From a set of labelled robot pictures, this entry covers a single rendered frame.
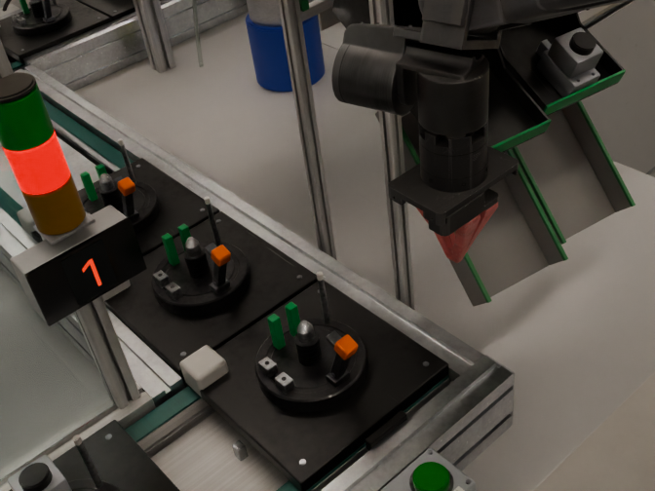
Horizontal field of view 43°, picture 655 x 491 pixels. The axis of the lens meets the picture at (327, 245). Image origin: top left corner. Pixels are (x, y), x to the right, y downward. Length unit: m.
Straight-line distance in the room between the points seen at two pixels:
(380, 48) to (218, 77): 1.30
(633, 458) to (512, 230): 0.32
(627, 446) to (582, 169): 0.38
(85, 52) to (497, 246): 1.24
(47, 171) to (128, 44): 1.30
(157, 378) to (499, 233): 0.49
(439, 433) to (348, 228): 0.54
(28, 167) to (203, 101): 1.09
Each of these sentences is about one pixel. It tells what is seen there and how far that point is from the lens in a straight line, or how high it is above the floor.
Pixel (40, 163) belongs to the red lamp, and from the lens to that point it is 0.83.
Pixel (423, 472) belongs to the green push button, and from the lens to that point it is 0.95.
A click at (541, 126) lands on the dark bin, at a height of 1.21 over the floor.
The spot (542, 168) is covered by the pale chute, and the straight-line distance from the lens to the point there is 1.21.
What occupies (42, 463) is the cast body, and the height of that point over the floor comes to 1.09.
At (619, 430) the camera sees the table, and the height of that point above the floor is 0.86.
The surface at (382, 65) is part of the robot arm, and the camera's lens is 0.69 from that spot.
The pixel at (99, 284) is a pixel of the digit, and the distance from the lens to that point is 0.92.
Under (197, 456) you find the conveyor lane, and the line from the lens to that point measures 1.08.
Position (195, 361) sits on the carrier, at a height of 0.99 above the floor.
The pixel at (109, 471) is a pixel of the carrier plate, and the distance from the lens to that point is 1.03.
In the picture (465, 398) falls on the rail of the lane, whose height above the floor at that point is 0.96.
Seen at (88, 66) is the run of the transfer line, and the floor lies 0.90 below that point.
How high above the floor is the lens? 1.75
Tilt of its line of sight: 39 degrees down
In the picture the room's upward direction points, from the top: 9 degrees counter-clockwise
